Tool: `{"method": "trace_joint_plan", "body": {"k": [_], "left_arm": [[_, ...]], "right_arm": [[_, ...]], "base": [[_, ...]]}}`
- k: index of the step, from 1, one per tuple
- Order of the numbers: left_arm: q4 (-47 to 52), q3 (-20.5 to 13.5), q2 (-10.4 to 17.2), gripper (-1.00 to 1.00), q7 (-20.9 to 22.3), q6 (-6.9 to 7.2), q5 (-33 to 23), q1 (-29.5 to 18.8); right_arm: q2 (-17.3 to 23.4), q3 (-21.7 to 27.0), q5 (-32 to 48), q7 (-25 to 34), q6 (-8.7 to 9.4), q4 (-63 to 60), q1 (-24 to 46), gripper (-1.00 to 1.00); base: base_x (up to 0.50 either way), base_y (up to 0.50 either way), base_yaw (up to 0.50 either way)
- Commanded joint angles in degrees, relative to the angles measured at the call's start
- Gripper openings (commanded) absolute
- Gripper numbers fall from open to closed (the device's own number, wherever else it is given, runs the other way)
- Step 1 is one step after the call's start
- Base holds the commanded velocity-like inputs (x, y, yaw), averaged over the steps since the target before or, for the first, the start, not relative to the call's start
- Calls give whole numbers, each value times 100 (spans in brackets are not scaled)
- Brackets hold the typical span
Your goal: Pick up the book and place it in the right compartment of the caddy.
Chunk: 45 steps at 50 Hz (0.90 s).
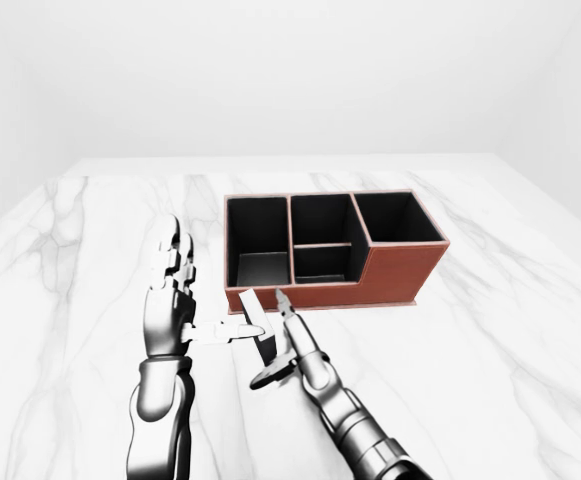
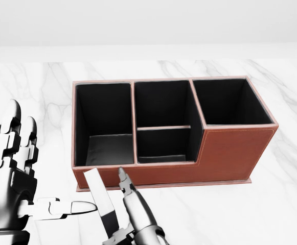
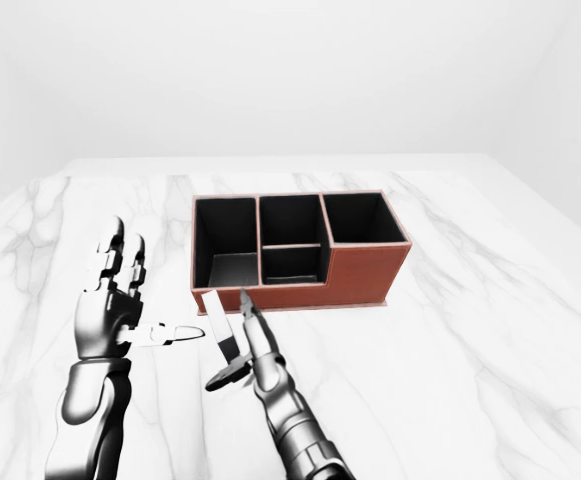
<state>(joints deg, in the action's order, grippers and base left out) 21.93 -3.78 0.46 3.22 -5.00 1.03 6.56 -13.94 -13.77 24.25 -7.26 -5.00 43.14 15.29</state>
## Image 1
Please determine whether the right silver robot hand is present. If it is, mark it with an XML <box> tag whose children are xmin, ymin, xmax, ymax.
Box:
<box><xmin>248</xmin><ymin>287</ymin><xmax>332</xmax><ymax>392</ymax></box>

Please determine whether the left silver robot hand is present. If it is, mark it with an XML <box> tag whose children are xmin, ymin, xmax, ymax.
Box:
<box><xmin>142</xmin><ymin>214</ymin><xmax>266</xmax><ymax>359</ymax></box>

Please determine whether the red-brown desk caddy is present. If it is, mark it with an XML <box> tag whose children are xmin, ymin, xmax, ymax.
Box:
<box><xmin>223</xmin><ymin>188</ymin><xmax>451</xmax><ymax>315</ymax></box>

